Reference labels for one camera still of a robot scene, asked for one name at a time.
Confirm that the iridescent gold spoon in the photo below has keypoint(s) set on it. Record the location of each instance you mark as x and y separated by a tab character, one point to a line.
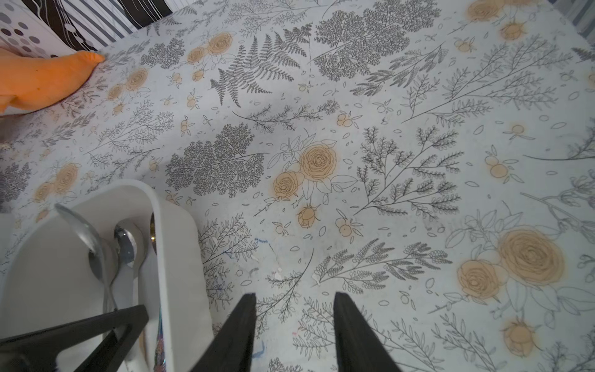
159	354

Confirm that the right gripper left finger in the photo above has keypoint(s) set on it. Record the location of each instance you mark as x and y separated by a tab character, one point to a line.
232	348

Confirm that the white rectangular storage box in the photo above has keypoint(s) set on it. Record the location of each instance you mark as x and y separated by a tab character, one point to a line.
49	281

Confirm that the silver white handled spoon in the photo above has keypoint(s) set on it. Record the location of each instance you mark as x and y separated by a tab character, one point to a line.
102	257

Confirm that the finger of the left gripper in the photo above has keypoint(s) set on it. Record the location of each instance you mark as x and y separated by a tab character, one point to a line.
38	351

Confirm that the long silver spoon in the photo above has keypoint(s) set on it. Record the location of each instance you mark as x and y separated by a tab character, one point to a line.
132	251

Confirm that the wooden handled silver spoon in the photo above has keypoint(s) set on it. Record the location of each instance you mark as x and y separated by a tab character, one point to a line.
153	233

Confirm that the orange plush toy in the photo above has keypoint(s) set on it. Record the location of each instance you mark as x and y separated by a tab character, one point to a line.
29	84

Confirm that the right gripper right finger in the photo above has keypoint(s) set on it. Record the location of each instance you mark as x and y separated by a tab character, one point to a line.
357	347

